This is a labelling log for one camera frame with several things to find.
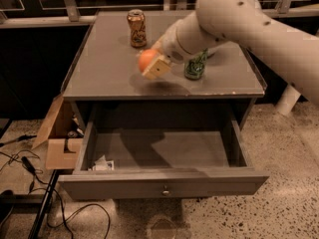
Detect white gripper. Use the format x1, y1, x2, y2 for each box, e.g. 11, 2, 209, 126
142, 12, 226, 80

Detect orange fruit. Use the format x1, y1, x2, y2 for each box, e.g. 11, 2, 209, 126
139, 49, 160, 73

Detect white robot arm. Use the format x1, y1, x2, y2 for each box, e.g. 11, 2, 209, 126
139, 0, 319, 105

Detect open grey top drawer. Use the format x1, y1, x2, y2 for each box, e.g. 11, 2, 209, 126
59, 104, 268, 199

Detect white paper scrap in drawer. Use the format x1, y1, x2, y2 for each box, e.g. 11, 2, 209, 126
93, 156, 115, 171

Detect metal drawer knob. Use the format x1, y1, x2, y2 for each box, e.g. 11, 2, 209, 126
161, 185, 170, 196

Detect green soda can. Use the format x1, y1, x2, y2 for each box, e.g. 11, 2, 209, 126
184, 49, 208, 81

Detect orange-brown soda can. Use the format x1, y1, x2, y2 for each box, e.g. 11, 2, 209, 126
127, 9, 147, 48

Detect white bowl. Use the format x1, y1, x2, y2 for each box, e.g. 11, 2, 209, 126
207, 48, 217, 58

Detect grey cabinet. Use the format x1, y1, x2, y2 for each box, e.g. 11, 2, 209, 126
64, 11, 265, 125

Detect metal window railing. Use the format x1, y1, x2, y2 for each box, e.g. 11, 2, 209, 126
0, 0, 319, 29

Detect cardboard box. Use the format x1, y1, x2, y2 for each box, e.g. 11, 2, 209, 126
32, 94, 83, 169

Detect black metal stand leg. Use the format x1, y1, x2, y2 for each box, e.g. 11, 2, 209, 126
28, 170, 59, 239

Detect black plug with cable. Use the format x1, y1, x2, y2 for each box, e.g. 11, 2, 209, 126
0, 148, 43, 184

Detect black cable on floor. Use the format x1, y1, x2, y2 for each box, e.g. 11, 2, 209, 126
29, 169, 112, 239

